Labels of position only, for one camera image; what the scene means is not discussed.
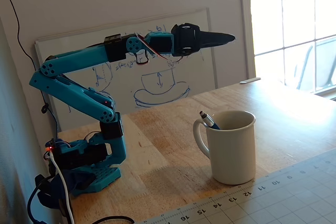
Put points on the whiteboard with blue writing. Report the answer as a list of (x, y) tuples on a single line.
[(162, 82)]

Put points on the dark blue table clamp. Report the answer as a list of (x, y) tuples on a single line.
[(78, 179)]

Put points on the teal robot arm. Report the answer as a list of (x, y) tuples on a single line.
[(78, 60)]

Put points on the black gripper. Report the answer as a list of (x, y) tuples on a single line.
[(187, 38)]

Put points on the outdoor patio chair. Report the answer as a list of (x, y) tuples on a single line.
[(323, 64)]

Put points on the white framed window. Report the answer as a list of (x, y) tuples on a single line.
[(282, 24)]

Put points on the grey gridded cutting mat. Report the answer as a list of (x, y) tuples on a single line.
[(288, 197)]

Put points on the white flat strip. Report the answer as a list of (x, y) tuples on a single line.
[(249, 80)]

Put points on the cream ceramic mug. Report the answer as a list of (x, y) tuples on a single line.
[(231, 155)]

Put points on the blue and silver pen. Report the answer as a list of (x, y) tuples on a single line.
[(208, 121)]

